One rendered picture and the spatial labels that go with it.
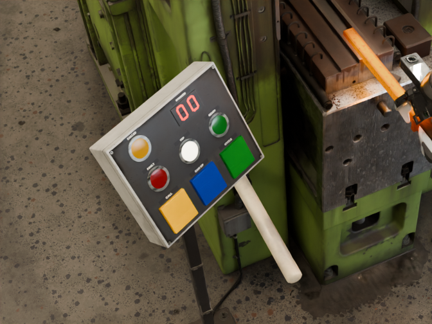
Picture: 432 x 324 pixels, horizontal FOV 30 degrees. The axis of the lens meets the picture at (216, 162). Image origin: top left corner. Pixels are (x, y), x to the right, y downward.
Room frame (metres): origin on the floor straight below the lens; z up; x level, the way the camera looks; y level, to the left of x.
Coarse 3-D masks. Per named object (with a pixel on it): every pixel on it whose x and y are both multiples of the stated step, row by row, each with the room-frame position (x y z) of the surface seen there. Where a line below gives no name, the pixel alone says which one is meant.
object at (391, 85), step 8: (344, 32) 1.58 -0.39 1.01; (352, 32) 1.57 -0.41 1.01; (352, 40) 1.54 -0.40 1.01; (360, 40) 1.53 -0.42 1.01; (360, 48) 1.51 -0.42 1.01; (368, 48) 1.50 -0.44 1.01; (368, 56) 1.47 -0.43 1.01; (376, 56) 1.47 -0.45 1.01; (368, 64) 1.45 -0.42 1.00; (376, 64) 1.44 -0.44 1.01; (376, 72) 1.41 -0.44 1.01; (384, 72) 1.41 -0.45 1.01; (384, 80) 1.38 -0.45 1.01; (392, 80) 1.37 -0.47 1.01; (384, 88) 1.37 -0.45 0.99; (392, 88) 1.35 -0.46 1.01; (400, 88) 1.34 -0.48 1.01; (392, 96) 1.33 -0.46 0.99; (424, 120) 1.23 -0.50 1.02; (416, 128) 1.22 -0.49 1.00; (424, 128) 1.20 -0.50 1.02
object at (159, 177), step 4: (152, 172) 1.12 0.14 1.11; (156, 172) 1.12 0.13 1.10; (160, 172) 1.12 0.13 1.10; (164, 172) 1.13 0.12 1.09; (152, 176) 1.11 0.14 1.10; (156, 176) 1.11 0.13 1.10; (160, 176) 1.12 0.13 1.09; (164, 176) 1.12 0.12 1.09; (152, 180) 1.11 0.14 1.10; (156, 180) 1.11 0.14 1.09; (160, 180) 1.11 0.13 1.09; (164, 180) 1.11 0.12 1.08; (152, 184) 1.10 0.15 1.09; (156, 184) 1.10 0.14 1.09; (160, 184) 1.10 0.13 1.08; (164, 184) 1.11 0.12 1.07
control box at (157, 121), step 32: (192, 64) 1.38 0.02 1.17; (160, 96) 1.27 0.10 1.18; (224, 96) 1.30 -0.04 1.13; (128, 128) 1.18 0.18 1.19; (160, 128) 1.19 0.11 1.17; (192, 128) 1.22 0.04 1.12; (96, 160) 1.16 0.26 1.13; (128, 160) 1.12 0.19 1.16; (160, 160) 1.14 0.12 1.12; (192, 160) 1.17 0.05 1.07; (256, 160) 1.22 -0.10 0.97; (128, 192) 1.09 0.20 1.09; (160, 192) 1.10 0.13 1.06; (192, 192) 1.12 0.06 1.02; (224, 192) 1.14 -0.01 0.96; (160, 224) 1.05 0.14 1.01; (192, 224) 1.07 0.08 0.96
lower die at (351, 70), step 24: (288, 0) 1.76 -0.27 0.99; (312, 0) 1.73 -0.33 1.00; (336, 0) 1.73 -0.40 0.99; (288, 24) 1.67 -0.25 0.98; (312, 24) 1.64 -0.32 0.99; (360, 24) 1.61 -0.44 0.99; (312, 48) 1.56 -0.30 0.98; (336, 48) 1.54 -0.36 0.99; (384, 48) 1.51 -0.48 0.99; (312, 72) 1.52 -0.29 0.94; (336, 72) 1.46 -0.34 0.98; (360, 72) 1.47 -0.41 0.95
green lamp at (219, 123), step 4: (216, 116) 1.25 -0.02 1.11; (220, 116) 1.26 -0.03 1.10; (216, 120) 1.25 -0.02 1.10; (220, 120) 1.25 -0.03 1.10; (224, 120) 1.25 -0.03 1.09; (212, 124) 1.24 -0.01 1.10; (216, 124) 1.24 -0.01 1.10; (220, 124) 1.24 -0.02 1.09; (224, 124) 1.25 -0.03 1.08; (212, 128) 1.23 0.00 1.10; (216, 128) 1.24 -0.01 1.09; (220, 128) 1.24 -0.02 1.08; (224, 128) 1.24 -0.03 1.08; (216, 132) 1.23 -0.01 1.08; (220, 132) 1.23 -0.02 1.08
